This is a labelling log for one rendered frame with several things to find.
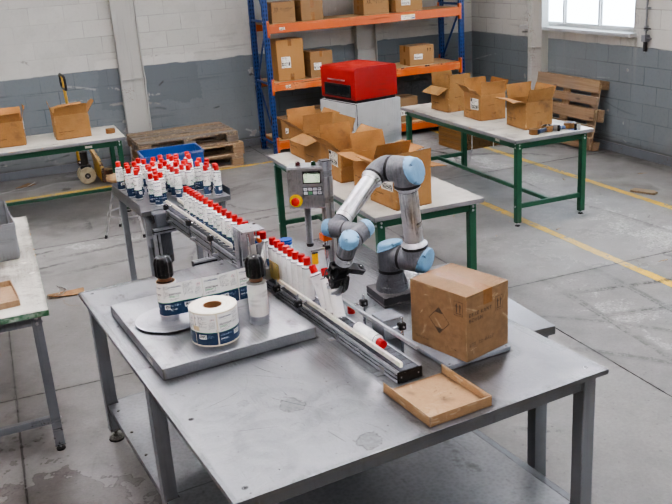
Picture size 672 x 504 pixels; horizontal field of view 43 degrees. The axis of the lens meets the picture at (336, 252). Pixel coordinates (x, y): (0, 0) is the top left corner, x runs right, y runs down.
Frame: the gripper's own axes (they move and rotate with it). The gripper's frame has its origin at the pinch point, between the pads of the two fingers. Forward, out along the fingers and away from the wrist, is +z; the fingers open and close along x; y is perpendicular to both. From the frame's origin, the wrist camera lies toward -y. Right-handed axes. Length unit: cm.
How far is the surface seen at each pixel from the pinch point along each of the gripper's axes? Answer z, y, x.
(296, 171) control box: -21, -2, -54
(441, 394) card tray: -21, -2, 70
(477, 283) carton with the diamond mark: -35, -34, 38
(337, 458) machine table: -28, 48, 83
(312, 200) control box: -11.2, -7.2, -44.6
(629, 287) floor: 140, -285, -41
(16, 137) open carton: 306, 42, -501
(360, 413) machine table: -18, 28, 65
